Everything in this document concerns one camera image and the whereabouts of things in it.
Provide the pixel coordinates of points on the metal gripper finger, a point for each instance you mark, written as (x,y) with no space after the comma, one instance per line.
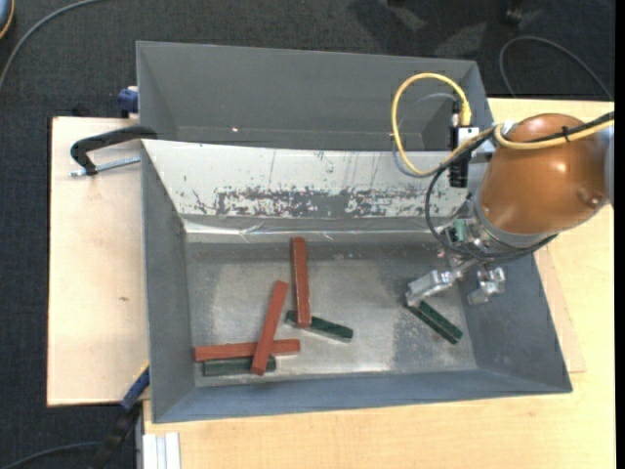
(429,282)
(489,281)

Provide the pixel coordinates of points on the dark green flat block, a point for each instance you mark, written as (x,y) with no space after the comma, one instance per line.
(439,323)
(329,329)
(224,368)

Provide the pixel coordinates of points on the grey metal bin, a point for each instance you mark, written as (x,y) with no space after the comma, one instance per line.
(342,281)

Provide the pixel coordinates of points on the red-brown flat block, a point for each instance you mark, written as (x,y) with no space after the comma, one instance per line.
(271,325)
(222,352)
(300,281)

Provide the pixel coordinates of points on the black cylinder on white bracket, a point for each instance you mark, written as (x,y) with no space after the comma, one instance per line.
(459,169)

